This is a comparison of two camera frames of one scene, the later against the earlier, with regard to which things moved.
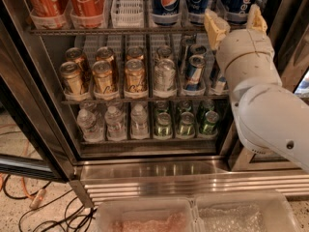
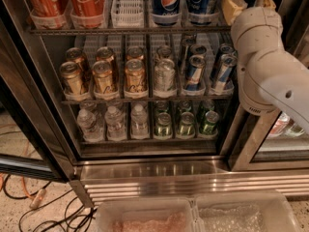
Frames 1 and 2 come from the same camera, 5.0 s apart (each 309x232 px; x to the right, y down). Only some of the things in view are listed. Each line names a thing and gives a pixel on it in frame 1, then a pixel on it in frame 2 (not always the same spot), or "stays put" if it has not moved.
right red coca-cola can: (87, 3) stays put
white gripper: (243, 46) -> (257, 21)
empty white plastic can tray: (127, 8) stays put
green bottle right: (211, 119) stays put
